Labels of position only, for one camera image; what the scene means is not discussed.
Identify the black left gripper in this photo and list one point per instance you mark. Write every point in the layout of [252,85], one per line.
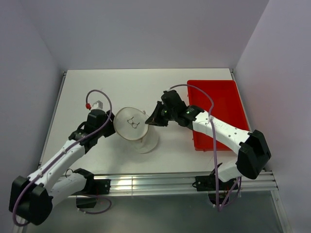
[112,125]

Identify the red plastic tray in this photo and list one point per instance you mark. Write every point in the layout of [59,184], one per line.
[227,107]

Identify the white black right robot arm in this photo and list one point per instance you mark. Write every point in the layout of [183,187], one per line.
[250,148]

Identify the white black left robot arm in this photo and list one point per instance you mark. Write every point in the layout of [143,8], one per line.
[32,198]

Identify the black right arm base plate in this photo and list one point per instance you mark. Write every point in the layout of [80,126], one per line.
[208,183]

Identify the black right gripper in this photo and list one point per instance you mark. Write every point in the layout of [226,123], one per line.
[155,119]

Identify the aluminium mounting rail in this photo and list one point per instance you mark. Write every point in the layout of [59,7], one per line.
[174,183]

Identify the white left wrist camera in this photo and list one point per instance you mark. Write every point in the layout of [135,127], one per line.
[98,105]

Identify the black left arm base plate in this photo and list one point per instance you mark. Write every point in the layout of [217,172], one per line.
[99,187]

